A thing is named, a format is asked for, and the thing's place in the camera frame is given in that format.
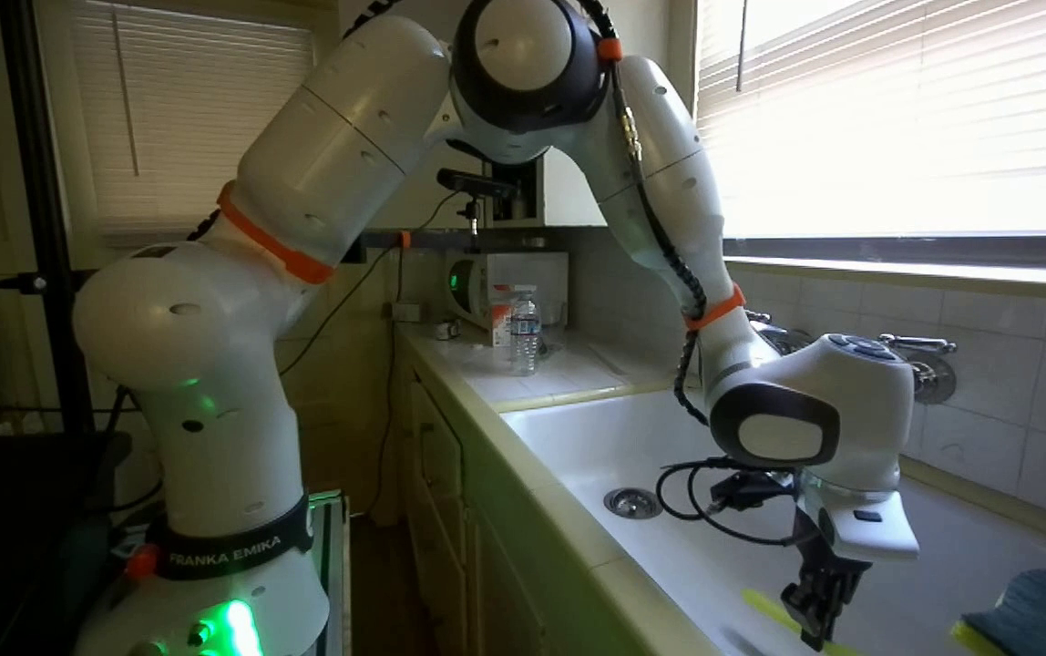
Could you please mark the narrow white window blind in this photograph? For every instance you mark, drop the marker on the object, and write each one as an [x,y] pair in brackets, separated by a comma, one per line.
[170,110]

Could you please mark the small bottle with red label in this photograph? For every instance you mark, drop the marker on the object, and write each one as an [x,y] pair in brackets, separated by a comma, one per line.
[500,331]

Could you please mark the metal sink drain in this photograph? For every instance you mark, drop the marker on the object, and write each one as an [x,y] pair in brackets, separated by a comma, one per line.
[634,506]

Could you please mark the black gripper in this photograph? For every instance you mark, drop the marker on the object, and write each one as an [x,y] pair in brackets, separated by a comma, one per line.
[838,553]

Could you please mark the pale green base cabinet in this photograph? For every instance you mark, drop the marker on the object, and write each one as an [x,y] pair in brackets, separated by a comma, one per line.
[460,524]

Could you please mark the white sink basin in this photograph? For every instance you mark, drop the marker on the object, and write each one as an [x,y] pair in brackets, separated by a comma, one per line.
[689,570]

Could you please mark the metal robot mount frame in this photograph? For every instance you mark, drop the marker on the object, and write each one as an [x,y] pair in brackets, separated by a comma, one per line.
[331,570]

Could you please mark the black vertical stand pole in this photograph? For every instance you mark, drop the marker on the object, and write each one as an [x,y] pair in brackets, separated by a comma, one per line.
[48,243]

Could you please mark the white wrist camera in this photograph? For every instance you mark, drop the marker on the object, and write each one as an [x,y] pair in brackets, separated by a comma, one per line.
[881,528]

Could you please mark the clear plastic water bottle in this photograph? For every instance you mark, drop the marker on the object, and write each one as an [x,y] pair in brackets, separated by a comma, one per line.
[528,331]

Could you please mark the chrome wall faucet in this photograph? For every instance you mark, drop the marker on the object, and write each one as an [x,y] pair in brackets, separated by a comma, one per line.
[923,368]

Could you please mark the white wall cabinet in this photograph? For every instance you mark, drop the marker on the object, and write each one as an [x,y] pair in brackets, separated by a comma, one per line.
[572,189]

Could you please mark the black exterior camera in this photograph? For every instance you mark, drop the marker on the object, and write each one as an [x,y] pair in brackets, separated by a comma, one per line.
[473,184]

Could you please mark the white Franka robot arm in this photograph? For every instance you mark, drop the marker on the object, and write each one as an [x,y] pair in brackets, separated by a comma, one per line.
[218,366]

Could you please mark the black horizontal rail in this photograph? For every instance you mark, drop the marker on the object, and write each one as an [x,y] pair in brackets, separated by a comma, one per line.
[423,243]

